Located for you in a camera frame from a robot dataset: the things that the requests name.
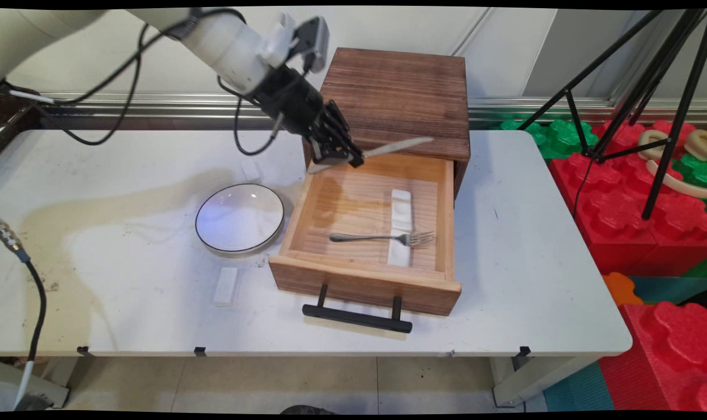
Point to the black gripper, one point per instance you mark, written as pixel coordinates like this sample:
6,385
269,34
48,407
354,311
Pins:
292,102

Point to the silver metal knife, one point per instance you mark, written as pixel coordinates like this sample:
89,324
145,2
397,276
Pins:
394,147

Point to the silver metal fork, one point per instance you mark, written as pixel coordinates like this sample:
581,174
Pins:
388,238

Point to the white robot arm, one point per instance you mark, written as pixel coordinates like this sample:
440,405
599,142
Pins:
219,41

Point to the light wooden drawer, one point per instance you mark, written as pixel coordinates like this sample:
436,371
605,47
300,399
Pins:
353,204

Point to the dark wooden cabinet box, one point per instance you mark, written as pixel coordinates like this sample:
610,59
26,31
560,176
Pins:
400,93

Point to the small white cutlery rest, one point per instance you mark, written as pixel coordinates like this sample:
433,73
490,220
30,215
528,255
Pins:
251,171

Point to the long white cutlery rest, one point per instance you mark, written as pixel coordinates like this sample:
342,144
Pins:
401,219

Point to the white plate with black rim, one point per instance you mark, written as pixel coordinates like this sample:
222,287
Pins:
240,217

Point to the black table edge clip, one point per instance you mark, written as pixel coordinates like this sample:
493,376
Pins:
200,351
524,351
84,350

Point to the large red foam block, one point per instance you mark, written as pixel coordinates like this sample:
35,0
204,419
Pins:
627,216

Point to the white table leg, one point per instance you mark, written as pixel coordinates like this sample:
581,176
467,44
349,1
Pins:
534,379

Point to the orange foam piece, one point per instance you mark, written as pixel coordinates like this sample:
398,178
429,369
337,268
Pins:
620,289

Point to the black tripod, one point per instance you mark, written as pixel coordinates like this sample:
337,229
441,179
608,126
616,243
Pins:
657,76

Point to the teal foam mat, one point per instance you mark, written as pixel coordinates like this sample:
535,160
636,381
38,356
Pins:
581,388

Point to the small green foam block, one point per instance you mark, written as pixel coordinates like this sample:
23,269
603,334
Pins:
693,169

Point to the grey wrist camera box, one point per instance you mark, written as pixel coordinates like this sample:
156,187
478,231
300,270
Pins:
314,41

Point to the metal wall rail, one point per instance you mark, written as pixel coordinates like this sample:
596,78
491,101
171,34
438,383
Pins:
505,111

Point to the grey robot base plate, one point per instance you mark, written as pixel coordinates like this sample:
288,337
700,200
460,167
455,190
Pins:
44,388

